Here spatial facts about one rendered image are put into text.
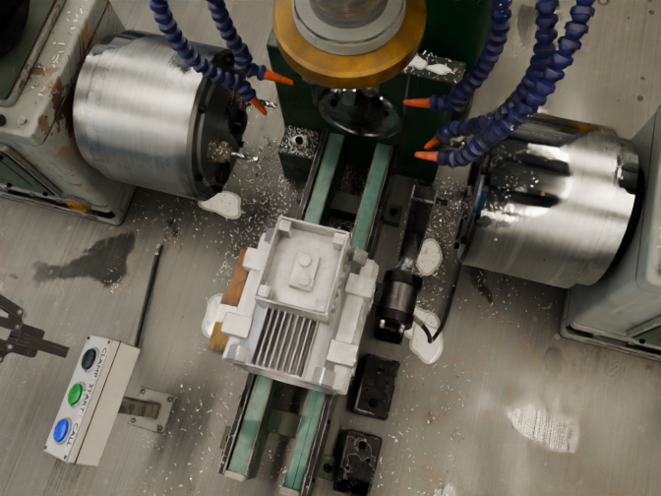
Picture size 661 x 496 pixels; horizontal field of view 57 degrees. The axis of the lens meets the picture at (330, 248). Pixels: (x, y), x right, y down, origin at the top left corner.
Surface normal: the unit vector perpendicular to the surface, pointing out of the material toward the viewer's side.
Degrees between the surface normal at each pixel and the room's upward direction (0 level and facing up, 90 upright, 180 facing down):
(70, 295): 0
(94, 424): 54
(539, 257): 66
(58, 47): 0
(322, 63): 0
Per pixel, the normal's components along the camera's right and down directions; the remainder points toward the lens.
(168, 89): -0.09, -0.16
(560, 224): -0.20, 0.34
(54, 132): 0.96, 0.23
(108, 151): -0.26, 0.66
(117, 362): 0.76, 0.00
